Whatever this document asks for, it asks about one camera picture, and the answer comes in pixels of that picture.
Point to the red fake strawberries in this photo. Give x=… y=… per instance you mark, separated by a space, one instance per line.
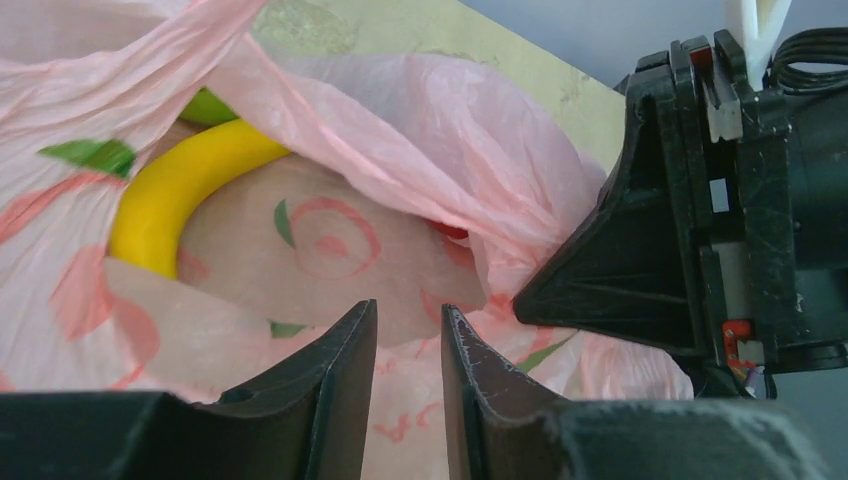
x=451 y=232

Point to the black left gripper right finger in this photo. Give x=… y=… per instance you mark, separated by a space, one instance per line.
x=502 y=424

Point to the light green fake fruit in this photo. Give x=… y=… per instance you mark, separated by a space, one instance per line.
x=207 y=109

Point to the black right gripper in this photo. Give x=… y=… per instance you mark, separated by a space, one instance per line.
x=760 y=195

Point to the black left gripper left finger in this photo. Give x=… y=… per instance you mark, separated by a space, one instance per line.
x=304 y=418

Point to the pink plastic bag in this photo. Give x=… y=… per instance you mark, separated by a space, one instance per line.
x=387 y=133

